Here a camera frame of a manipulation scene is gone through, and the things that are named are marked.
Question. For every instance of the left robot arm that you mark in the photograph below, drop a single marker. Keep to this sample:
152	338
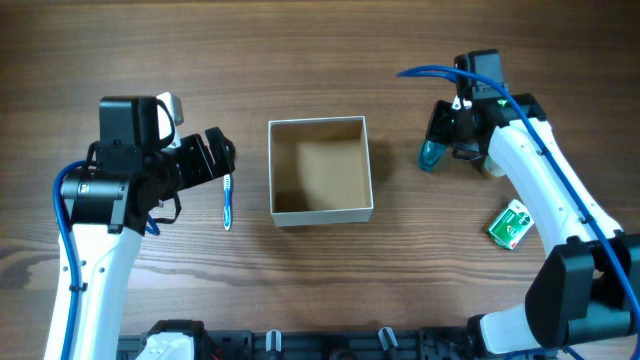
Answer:
103	207

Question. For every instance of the blue mouthwash bottle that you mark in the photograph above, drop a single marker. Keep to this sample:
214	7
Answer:
430	155

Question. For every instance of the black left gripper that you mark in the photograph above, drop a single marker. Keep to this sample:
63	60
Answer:
198	157

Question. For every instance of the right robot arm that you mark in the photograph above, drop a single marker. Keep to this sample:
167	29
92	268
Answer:
588	286

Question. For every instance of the black mounting rail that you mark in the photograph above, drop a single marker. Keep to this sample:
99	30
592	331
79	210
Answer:
385	343

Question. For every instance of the white cardboard box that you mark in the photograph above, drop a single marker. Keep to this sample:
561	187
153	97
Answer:
319	171

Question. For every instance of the blue white toothbrush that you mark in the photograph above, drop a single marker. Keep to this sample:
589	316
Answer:
227	207

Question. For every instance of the green white soap packet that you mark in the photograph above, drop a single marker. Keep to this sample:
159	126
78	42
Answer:
510	225

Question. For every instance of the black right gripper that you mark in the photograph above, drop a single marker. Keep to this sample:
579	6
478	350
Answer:
451	129

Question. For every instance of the white lotion tube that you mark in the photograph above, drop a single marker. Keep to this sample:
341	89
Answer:
491	169

